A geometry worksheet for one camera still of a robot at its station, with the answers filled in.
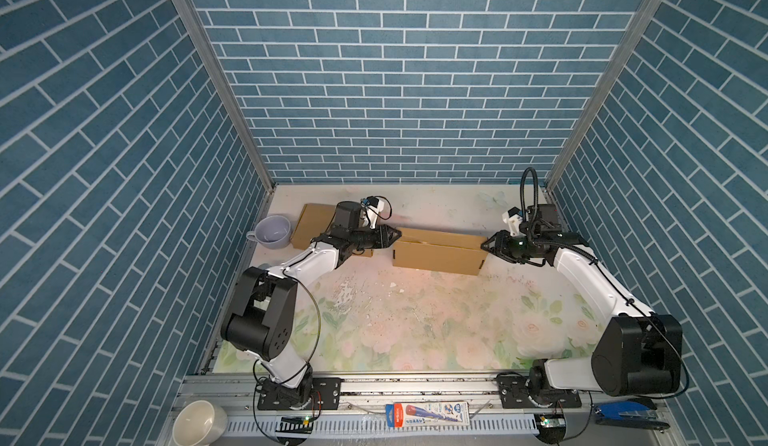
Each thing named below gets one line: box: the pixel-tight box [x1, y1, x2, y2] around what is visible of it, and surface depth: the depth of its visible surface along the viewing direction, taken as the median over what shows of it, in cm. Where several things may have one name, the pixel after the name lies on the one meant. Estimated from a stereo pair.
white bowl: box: [172, 399, 228, 446], surface depth 65 cm
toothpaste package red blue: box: [385, 401, 470, 428], surface depth 72 cm
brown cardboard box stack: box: [392, 227, 488, 276], surface depth 86 cm
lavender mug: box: [246, 215, 291, 249], surface depth 101 cm
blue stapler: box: [594, 400, 671, 433], surface depth 71 cm
